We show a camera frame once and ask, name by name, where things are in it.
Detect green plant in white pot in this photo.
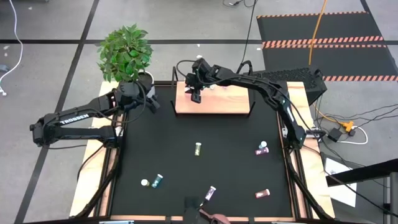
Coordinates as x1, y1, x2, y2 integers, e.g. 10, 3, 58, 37
95, 23, 156, 100

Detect white floor cable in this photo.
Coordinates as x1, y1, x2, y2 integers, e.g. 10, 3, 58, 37
0, 0, 24, 98

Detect black floor mat striped edges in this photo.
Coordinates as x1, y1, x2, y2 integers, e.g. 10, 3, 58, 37
256, 11, 398, 82

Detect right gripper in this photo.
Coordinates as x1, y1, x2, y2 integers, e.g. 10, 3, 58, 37
185, 58, 220, 103

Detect black power adapter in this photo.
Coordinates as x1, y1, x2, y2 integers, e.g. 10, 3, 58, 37
328, 128, 343, 142

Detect thin black hanging cable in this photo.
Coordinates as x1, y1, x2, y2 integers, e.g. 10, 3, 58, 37
241, 0, 259, 73

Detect person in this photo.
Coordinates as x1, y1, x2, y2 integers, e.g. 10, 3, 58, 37
183, 196, 233, 224

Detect black desk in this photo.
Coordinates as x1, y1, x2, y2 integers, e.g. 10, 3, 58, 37
325, 157, 398, 224

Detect wooden shelf with black frame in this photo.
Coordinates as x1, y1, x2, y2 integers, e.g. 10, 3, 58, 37
170, 65, 259, 118

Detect black table mat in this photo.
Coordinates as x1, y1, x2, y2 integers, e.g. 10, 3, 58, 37
110, 83, 295, 218

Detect thick black cable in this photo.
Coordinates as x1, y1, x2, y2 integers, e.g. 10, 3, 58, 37
233, 60, 253, 82

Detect white paper sheet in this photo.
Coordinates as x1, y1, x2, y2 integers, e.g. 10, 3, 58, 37
323, 157, 358, 208

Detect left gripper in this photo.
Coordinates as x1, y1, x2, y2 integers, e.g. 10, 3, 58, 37
116, 81, 161, 114

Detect black clamp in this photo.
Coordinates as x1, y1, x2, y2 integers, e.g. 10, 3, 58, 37
306, 128, 326, 138
81, 126, 101, 139

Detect yellow-orange cable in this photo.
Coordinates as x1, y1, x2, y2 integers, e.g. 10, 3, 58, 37
307, 0, 328, 66

